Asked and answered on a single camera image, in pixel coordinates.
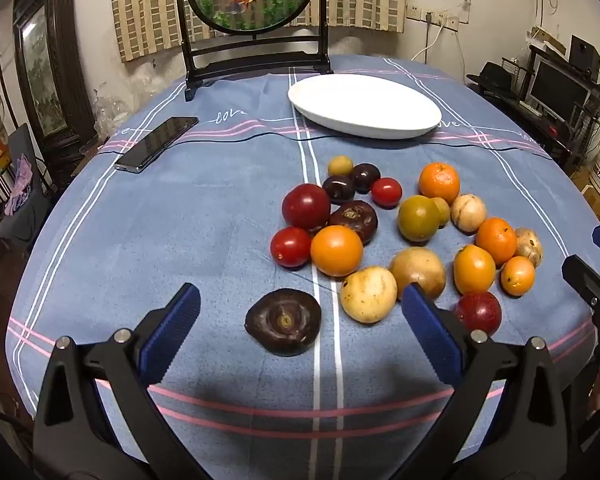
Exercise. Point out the clear plastic bag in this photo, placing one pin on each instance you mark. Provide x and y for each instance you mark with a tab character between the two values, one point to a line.
130	90

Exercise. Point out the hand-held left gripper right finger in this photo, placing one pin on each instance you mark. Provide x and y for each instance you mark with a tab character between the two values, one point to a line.
432	340

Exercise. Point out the small speckled orange tomato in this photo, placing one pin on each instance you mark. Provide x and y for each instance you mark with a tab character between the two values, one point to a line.
518	275

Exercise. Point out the blue striped tablecloth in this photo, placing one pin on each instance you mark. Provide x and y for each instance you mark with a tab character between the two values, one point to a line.
205	220

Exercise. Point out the orange yellow tomato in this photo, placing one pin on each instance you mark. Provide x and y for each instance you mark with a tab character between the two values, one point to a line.
474	269

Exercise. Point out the round goldfish screen black stand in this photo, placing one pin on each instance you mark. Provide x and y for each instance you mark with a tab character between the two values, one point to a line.
250	5

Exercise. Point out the black speaker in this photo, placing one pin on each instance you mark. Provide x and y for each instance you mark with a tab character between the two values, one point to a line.
585	55

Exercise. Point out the dark purple ribbed tomato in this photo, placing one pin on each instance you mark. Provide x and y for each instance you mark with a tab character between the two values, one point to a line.
353	220

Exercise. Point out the purple cloth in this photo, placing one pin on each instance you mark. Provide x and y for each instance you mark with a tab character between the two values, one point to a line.
20	185

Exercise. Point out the wide white wall socket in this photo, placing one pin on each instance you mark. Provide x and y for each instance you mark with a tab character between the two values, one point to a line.
442	19

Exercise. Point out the computer monitor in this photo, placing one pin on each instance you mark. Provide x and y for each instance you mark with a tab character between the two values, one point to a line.
557	90

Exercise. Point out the white oval plate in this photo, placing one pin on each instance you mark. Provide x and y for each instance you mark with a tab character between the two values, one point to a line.
360	105

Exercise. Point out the pale yellow speckled passionfruit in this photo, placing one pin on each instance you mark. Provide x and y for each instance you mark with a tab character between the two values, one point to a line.
368	294

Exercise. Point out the large orange tomato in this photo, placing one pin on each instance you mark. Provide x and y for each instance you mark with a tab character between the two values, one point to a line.
336	250

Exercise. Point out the large dark purple tomato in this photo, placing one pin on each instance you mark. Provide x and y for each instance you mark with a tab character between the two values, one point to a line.
283	321

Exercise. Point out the dark wooden framed panel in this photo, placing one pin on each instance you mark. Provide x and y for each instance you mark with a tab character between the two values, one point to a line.
75	85

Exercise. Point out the black smartphone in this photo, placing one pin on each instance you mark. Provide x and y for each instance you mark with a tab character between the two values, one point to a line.
155	144

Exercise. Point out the dark chair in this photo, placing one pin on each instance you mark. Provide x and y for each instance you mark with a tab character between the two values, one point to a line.
30	230

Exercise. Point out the white plastic sheet heap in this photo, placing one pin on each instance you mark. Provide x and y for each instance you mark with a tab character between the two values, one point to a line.
365	47

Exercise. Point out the small yellow green plum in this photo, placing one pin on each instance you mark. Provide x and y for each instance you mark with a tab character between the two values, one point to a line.
443	211

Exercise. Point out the brownish yellow passionfruit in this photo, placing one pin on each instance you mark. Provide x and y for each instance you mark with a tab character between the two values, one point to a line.
420	269

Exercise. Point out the large dark red tomato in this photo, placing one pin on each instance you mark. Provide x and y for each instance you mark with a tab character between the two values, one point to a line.
306	206

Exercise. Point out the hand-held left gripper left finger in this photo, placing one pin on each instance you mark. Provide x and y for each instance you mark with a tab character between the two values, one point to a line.
172	330

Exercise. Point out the black hat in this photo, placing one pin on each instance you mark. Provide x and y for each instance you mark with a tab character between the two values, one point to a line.
492	77

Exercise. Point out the pale beige apple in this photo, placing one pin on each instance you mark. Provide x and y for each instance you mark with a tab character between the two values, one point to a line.
468	212

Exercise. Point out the mandarin orange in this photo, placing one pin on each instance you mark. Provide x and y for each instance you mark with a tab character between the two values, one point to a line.
439	182
496	240

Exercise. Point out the black computer desk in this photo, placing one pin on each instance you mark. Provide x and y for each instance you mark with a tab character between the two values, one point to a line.
530	125

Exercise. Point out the green tomato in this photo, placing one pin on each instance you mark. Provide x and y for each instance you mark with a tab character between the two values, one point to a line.
418	218

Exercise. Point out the beige brown apple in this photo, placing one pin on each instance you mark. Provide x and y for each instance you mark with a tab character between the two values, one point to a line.
528	246

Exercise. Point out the red plum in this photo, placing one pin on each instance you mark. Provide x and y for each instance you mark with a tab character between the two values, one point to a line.
478	312

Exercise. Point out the beige checked curtain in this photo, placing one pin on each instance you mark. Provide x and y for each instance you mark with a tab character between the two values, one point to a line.
145	10

